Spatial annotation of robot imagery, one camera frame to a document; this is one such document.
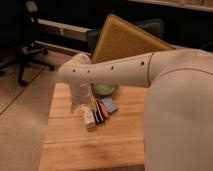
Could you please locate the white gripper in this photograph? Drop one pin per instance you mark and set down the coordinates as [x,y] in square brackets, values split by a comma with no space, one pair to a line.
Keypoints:
[80,94]

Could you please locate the black striped eraser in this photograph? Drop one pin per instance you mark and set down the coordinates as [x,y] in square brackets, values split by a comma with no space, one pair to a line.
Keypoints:
[98,113]

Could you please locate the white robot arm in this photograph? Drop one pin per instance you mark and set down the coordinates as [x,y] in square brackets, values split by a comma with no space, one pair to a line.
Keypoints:
[178,111]

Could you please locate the white small bottle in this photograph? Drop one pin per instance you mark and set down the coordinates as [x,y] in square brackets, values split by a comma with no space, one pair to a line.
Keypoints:
[88,116]

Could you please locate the green bowl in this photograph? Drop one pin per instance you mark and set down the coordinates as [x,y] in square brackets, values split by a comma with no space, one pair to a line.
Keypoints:
[104,90]

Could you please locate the blue sponge block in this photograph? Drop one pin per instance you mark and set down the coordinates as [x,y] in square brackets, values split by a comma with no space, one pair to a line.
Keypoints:
[109,104]

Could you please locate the orange marker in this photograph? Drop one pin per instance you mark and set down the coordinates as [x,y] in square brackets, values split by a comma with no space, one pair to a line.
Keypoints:
[104,110]

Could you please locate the yellow board panel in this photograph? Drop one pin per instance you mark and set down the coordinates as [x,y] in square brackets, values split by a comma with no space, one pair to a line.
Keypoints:
[119,39]

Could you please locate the black office chair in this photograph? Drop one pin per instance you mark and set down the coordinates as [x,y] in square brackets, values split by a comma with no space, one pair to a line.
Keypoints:
[19,27]

